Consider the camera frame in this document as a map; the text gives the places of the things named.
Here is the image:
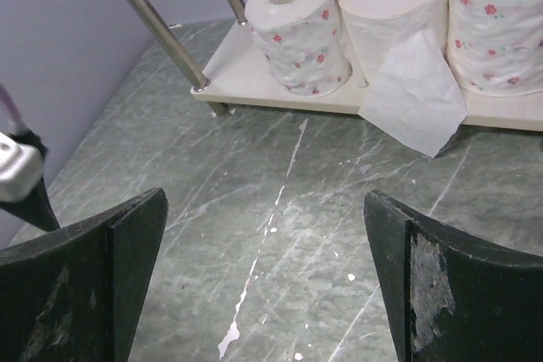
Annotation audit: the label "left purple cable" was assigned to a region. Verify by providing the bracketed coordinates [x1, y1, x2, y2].
[0, 84, 22, 125]

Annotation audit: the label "white roll pink dots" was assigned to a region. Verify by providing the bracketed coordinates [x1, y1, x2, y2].
[447, 0, 542, 97]
[244, 0, 352, 97]

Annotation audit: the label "white two-tier shelf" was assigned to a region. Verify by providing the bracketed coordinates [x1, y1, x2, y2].
[91, 0, 543, 132]

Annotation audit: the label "plain white toilet roll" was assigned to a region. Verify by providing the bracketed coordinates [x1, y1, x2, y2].
[339, 0, 467, 157]

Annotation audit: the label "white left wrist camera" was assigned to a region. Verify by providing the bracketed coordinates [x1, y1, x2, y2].
[1, 133, 44, 203]

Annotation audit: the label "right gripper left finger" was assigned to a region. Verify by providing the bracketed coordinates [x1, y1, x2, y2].
[1, 187, 168, 361]

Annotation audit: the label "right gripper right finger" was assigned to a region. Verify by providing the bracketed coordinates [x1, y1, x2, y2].
[363, 190, 542, 361]

